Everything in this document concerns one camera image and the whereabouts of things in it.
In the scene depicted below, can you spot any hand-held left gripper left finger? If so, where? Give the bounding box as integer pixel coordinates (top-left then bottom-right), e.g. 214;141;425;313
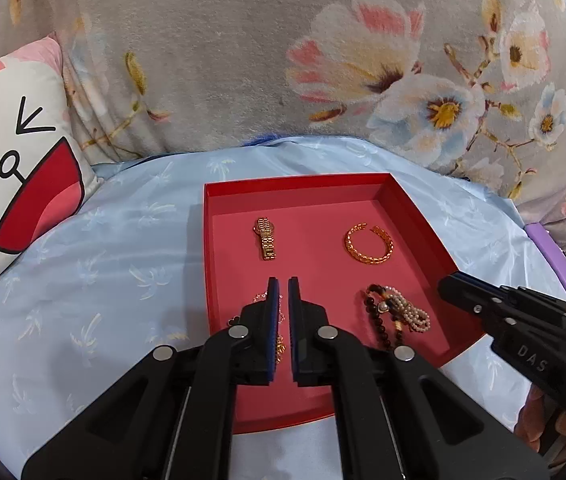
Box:
20;276;282;480

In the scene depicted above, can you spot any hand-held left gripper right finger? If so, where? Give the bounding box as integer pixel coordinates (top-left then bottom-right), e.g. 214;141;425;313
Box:
288;276;549;480

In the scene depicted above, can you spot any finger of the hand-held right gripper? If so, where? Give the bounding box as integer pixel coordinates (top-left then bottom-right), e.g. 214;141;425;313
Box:
454;270;566;319
438;273;530;337

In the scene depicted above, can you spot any gold chain necklace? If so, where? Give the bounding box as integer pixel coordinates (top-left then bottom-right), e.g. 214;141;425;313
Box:
230;289;289;367

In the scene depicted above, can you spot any pearl bracelet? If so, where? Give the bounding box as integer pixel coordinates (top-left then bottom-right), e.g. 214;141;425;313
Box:
382;285;432;335

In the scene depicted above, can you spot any black bead bracelet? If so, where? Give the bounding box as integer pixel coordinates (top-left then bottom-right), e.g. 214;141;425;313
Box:
362;283;405;352

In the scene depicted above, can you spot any gold wrist watch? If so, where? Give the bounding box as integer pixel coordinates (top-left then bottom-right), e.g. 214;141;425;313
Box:
252;216;279;262

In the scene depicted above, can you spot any gold cuff bangle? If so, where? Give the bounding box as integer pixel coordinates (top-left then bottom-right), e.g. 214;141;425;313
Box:
345;223;395;265

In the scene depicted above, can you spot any red cardboard box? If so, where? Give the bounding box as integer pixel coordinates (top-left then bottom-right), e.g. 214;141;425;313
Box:
203;172;487;435

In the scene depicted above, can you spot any person's right hand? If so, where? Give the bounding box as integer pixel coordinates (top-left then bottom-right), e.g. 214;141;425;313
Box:
516;384;566;457

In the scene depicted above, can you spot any purple flat object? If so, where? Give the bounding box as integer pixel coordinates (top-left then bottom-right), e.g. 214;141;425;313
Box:
523;222;566;297

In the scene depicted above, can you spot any light blue bed sheet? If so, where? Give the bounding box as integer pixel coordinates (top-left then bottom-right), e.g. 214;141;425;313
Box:
0;135;566;480

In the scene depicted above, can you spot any blue fuzzy cloth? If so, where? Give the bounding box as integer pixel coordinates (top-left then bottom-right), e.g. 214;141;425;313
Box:
239;132;285;148

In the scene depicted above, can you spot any grey floral blanket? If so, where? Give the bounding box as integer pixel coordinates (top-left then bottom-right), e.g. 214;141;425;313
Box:
0;0;566;263

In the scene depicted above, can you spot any cat face cushion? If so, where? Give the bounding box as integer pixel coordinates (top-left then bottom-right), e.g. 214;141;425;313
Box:
0;35;102;307

